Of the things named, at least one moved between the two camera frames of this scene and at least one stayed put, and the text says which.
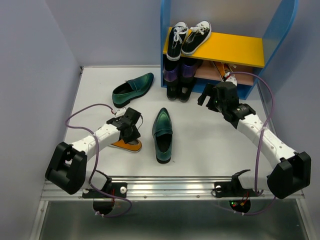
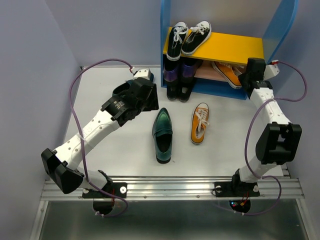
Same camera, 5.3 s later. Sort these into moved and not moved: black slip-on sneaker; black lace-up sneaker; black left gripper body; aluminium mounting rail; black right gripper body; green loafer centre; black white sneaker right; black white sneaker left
Moved: black left gripper body; black right gripper body
Not moved: black lace-up sneaker; aluminium mounting rail; black white sneaker left; black slip-on sneaker; black white sneaker right; green loafer centre
